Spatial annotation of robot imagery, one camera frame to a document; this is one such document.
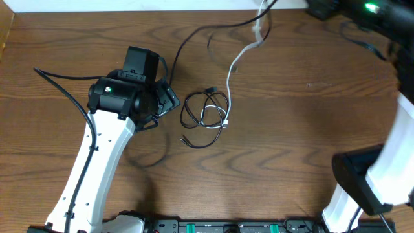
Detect black USB cable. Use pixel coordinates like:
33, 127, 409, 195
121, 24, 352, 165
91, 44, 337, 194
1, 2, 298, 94
168, 0, 279, 87
179, 85, 230, 150

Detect white USB cable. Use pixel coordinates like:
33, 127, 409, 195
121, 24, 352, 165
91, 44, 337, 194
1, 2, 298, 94
199, 0, 269, 129

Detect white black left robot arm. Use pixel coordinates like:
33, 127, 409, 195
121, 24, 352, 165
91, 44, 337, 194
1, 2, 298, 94
27, 77, 180, 232

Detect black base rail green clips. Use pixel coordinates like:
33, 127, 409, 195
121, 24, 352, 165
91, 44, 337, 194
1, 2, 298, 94
142, 218, 396, 233

